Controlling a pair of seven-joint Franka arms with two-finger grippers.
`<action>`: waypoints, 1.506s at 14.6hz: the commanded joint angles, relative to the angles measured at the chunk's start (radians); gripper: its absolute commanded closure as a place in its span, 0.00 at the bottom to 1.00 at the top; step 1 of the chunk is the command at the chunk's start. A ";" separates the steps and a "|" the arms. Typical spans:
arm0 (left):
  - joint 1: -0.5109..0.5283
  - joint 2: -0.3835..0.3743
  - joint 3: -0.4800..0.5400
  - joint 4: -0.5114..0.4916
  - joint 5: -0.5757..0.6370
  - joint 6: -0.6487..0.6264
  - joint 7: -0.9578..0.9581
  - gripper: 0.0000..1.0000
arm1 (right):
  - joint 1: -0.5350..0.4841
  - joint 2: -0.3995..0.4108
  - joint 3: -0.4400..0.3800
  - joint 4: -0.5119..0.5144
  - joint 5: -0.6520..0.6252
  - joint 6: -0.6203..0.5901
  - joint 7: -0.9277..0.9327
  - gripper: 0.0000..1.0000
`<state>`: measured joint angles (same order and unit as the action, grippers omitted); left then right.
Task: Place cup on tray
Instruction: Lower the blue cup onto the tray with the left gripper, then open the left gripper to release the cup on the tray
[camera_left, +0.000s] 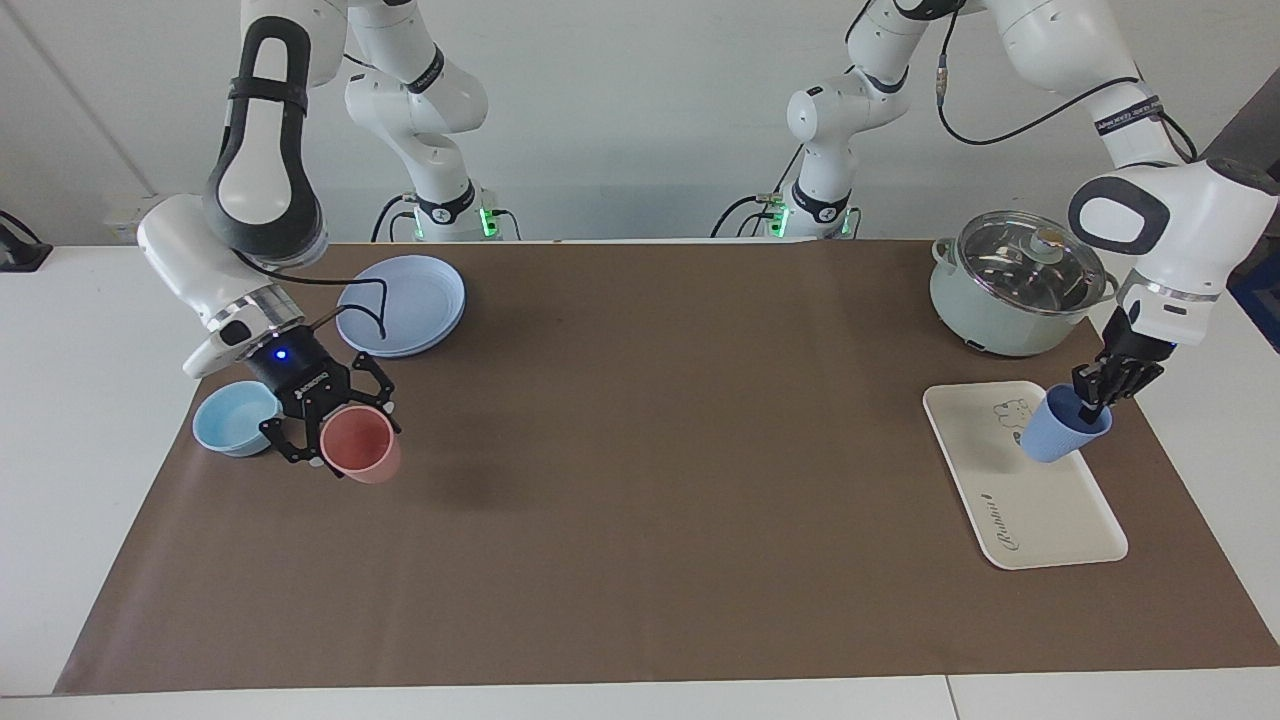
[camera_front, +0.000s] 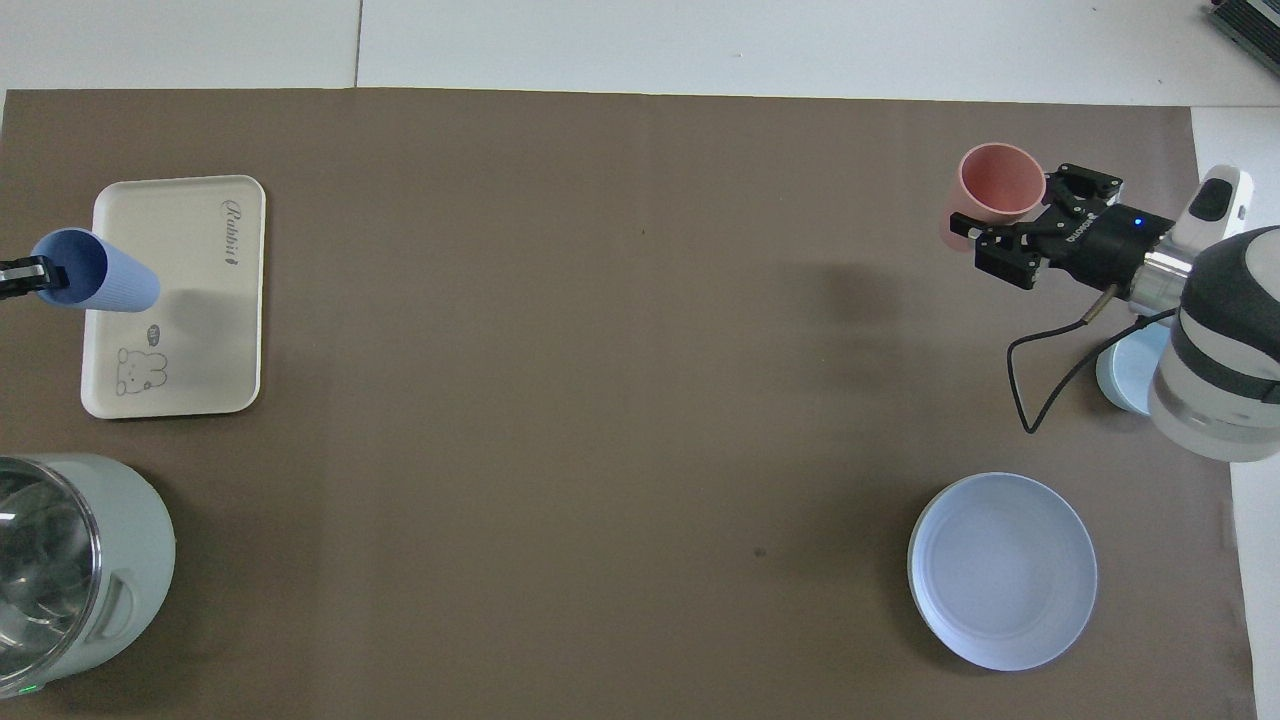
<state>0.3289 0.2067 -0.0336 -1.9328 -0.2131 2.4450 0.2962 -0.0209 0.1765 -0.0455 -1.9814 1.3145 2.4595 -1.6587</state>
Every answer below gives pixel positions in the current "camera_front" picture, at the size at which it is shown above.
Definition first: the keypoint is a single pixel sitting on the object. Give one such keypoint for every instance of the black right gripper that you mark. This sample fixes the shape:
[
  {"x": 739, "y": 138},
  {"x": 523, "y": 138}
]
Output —
[{"x": 1100, "y": 245}]

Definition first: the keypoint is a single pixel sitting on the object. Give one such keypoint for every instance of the pink cup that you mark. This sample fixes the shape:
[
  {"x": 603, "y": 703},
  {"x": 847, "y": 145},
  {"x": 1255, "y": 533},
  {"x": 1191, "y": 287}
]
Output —
[{"x": 1000, "y": 180}]

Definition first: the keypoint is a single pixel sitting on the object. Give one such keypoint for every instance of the blue ribbed cup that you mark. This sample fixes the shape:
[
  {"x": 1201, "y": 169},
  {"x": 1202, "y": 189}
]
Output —
[{"x": 110, "y": 280}]

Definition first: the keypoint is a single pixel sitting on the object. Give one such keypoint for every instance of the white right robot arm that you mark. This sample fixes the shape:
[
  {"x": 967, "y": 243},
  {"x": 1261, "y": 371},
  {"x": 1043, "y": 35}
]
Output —
[{"x": 1225, "y": 340}]

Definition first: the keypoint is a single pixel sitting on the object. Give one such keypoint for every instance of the cream rabbit print tray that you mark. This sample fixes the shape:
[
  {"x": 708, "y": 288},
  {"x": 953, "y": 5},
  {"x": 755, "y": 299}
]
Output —
[{"x": 200, "y": 350}]

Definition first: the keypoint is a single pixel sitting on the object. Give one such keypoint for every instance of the light blue bowl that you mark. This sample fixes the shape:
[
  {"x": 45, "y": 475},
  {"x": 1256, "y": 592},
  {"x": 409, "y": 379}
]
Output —
[{"x": 1130, "y": 370}]

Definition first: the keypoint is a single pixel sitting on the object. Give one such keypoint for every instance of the dark grey ribbed device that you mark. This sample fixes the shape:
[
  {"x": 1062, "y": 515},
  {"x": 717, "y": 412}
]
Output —
[{"x": 1250, "y": 25}]

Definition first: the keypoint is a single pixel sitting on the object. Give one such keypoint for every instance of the light blue plate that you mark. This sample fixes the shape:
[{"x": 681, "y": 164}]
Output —
[{"x": 1002, "y": 570}]

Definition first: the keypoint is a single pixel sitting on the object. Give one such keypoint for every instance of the brown paper table mat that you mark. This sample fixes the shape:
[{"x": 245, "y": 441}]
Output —
[{"x": 620, "y": 400}]

